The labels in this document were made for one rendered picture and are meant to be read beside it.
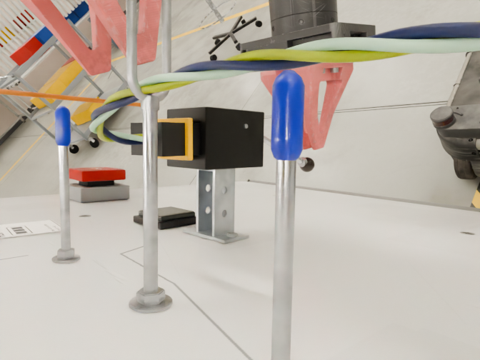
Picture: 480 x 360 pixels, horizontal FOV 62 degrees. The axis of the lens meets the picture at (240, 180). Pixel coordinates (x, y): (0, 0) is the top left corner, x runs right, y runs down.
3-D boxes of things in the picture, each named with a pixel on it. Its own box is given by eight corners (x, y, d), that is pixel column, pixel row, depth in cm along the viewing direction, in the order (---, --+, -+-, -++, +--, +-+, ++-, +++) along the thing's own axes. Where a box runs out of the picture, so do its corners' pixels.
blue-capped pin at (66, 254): (84, 259, 23) (81, 106, 22) (58, 265, 22) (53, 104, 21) (73, 254, 24) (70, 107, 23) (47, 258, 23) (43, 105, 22)
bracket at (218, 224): (249, 238, 29) (251, 168, 28) (224, 243, 27) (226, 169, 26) (206, 227, 32) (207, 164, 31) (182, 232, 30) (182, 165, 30)
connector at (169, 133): (216, 153, 27) (216, 123, 27) (158, 156, 23) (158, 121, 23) (185, 152, 29) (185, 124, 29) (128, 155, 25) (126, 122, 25)
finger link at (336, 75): (318, 156, 33) (309, 35, 31) (253, 153, 38) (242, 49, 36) (359, 143, 37) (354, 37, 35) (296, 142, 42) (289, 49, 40)
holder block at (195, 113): (263, 167, 29) (264, 111, 29) (205, 170, 25) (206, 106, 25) (223, 163, 32) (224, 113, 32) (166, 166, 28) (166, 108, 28)
